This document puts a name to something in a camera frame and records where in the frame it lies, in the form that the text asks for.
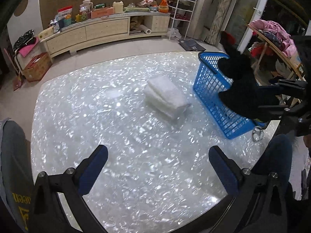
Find dark floor mat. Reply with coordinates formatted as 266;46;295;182
179;38;207;52

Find cream flat box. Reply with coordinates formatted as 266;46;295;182
38;27;55;40

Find pink box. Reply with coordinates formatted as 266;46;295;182
91;7;114;19

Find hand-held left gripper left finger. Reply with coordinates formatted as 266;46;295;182
27;144;109;233

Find blue plastic basket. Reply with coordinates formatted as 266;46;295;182
193;52;266;140

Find cream television cabinet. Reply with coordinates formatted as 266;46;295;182
39;12;172;58

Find cream plastic jug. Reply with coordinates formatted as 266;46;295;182
112;1;124;14

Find wooden drying rack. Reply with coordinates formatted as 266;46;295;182
245;23;307;107

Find orange bag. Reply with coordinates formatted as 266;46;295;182
158;0;170;13

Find pink clothes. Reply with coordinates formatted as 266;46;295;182
249;20;298;57

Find pink folder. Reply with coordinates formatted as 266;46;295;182
19;37;39;57

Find person's leg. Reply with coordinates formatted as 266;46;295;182
251;134;293;175

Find white metal shelf rack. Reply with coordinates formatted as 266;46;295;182
165;0;198;40

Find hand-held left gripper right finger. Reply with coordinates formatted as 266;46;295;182
208;146;289;233

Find orange cardboard box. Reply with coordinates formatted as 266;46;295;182
22;52;52;82

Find patterned curtain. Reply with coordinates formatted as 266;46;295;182
204;0;243;45

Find white towel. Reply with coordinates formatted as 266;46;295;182
144;77;191;119

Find grey printed cloth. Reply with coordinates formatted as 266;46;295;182
0;118;34;233

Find black patterned bag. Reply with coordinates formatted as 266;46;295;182
13;29;34;50

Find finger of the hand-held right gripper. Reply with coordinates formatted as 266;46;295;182
259;80;311;100
255;102;304;122

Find colourful printed box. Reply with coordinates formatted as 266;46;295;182
58;6;73;27

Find black cloth with red tag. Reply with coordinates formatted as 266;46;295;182
217;31;280;120

